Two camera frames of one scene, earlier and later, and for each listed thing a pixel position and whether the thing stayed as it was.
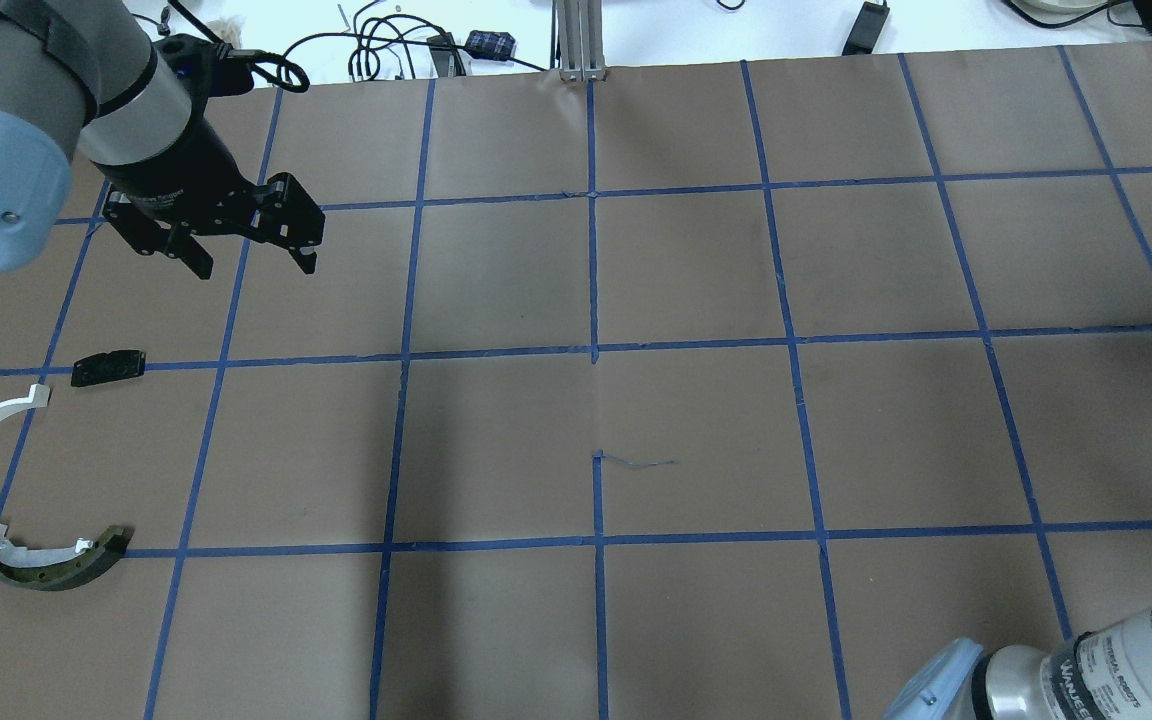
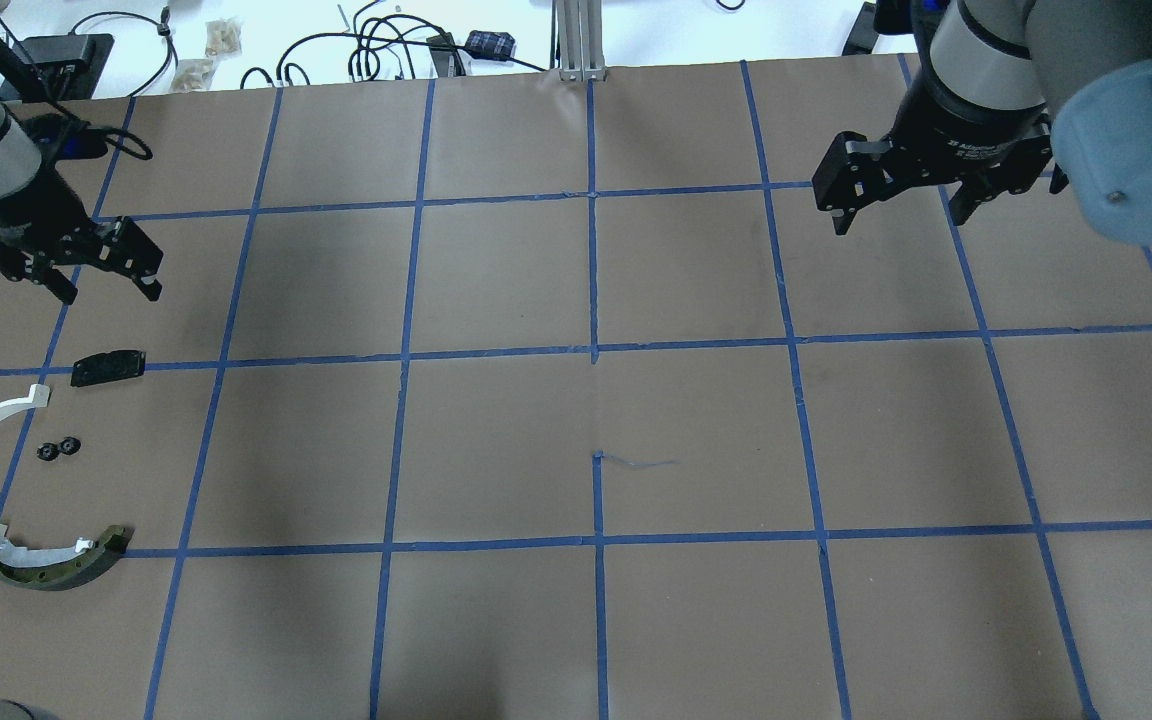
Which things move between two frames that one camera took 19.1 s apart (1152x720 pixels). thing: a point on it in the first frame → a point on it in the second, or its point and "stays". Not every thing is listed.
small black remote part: [117, 365] stays
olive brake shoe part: [60, 568] stays
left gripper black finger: [293, 242] → [150, 286]
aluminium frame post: [581, 43] stays
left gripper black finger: [186, 248] → [61, 285]
